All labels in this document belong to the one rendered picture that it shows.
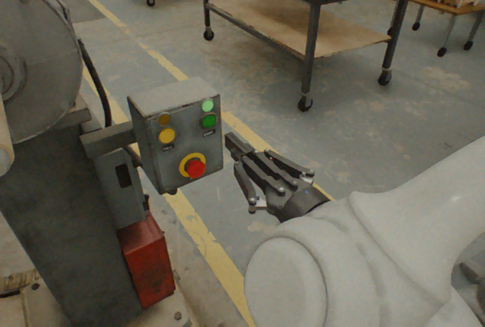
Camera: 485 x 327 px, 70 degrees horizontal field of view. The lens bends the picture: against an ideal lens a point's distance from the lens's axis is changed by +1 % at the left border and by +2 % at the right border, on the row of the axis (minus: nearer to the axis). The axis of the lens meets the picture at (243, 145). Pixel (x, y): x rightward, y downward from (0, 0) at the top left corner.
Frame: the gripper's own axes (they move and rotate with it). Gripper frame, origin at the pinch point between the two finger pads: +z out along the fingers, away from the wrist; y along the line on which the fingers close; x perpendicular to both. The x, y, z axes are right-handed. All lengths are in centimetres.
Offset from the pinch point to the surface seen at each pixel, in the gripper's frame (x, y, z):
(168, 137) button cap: -0.3, -8.9, 10.5
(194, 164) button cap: -7.7, -5.0, 8.8
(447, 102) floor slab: -107, 252, 75
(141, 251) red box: -47, -17, 26
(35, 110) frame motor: 10.7, -27.7, 12.7
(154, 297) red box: -72, -17, 26
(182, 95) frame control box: 5.0, -3.3, 14.6
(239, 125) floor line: -107, 90, 141
